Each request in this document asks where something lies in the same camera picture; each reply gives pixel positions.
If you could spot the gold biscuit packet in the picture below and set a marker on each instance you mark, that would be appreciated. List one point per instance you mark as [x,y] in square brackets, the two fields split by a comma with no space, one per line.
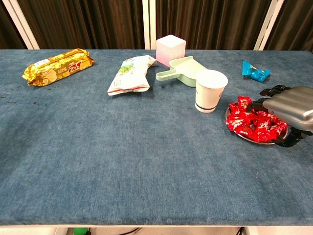
[56,67]

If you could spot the pink cube box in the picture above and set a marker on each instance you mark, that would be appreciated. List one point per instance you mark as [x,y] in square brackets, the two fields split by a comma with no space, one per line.
[170,51]

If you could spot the metal bowl with candies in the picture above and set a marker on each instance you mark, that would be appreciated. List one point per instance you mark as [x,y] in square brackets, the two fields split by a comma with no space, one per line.
[248,140]

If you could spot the blue snack wrapper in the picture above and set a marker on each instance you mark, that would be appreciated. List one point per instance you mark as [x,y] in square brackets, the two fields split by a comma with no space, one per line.
[254,72]

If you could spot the blue felt table cover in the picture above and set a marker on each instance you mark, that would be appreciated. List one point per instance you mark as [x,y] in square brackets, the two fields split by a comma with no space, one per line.
[122,159]

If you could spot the green plastic dustpan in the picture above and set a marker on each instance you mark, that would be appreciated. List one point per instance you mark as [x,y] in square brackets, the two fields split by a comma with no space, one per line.
[185,68]

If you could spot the red candy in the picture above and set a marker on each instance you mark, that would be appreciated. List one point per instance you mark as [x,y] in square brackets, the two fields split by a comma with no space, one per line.
[266,117]
[245,131]
[244,102]
[263,134]
[249,120]
[281,127]
[234,122]
[234,109]

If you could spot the white green snack bag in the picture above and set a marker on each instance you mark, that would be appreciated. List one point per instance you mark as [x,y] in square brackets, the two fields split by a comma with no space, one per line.
[129,76]

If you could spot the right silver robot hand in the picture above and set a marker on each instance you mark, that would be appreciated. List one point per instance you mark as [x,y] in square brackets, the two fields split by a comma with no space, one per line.
[293,105]

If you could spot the white paper cup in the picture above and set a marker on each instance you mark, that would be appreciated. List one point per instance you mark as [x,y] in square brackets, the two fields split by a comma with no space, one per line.
[207,98]

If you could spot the bright green object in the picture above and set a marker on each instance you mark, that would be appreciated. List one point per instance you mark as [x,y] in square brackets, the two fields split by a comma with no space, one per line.
[80,231]

